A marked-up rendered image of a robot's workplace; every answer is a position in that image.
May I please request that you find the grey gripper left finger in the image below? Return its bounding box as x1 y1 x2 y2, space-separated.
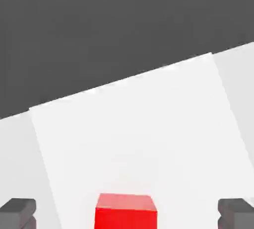
0 198 37 229

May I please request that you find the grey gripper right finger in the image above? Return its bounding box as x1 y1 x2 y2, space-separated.
217 198 254 229

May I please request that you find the small red cube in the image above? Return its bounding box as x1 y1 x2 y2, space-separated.
94 193 158 229

